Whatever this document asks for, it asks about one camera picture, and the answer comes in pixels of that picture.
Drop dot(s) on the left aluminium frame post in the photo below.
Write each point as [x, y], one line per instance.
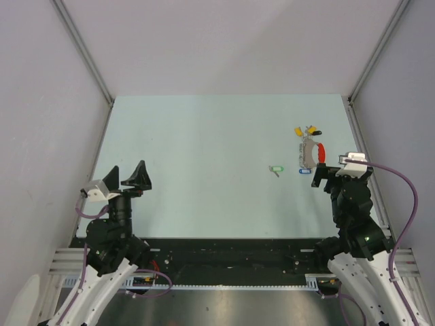
[72, 30]

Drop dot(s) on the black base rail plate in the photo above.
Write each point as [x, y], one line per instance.
[233, 261]

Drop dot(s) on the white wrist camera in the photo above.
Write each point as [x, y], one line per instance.
[353, 164]
[97, 191]

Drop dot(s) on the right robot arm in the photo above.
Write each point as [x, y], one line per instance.
[362, 257]

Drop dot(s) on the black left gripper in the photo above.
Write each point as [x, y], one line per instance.
[141, 180]

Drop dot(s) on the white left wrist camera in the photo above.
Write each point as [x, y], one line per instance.
[97, 191]

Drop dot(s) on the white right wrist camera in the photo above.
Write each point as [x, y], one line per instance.
[353, 164]

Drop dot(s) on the right aluminium frame post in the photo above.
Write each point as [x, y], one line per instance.
[386, 35]

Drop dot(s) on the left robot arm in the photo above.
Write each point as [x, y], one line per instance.
[111, 251]

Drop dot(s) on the white slotted cable duct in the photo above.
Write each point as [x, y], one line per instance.
[309, 284]

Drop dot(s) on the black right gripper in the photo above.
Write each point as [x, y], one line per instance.
[321, 172]

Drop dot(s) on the aluminium frame post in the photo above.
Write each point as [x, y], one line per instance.
[386, 35]
[72, 30]

